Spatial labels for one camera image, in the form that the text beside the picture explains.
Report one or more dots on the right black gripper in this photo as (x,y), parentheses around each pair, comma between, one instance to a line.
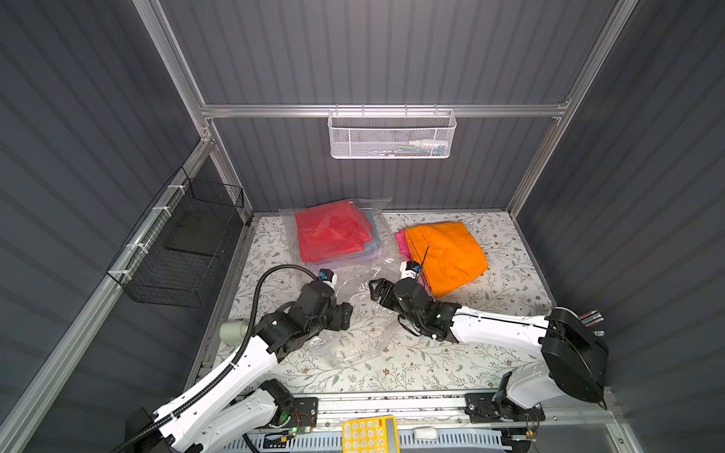
(386,291)

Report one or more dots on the black wire mesh basket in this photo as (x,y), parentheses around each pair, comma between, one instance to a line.
(183,258)

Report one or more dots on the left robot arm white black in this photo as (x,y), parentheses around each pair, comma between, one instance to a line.
(208,416)

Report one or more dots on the cup with pens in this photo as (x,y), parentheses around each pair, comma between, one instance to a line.
(590,320)

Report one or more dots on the pale green vacuum pump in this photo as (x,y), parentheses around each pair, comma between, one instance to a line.
(232,333)

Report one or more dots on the yellow calculator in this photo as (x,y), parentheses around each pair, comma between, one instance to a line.
(371,435)

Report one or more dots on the white bottle in basket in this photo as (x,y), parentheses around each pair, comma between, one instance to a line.
(434,146)

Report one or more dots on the grey blue folded garment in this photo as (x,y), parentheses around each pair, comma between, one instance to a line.
(373,249)

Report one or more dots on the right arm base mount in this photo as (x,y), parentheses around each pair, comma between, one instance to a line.
(492,407)

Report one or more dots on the clear plastic vacuum bag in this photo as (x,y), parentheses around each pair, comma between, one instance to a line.
(372,327)

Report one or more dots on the red garment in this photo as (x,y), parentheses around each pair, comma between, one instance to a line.
(332,230)

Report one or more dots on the white wire mesh basket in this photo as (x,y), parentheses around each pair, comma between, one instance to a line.
(366,134)

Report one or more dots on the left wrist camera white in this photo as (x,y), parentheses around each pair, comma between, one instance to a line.
(328,277)

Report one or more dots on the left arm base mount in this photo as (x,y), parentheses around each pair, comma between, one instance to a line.
(281,409)

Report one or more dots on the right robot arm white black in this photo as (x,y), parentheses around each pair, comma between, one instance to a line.
(567,357)

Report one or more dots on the orange trousers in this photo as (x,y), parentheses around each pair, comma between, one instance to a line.
(450,255)

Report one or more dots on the small white box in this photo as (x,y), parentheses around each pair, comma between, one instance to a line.
(425,434)

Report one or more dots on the pink trousers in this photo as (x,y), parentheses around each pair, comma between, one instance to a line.
(405,252)

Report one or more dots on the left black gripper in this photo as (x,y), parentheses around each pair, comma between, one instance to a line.
(342,315)

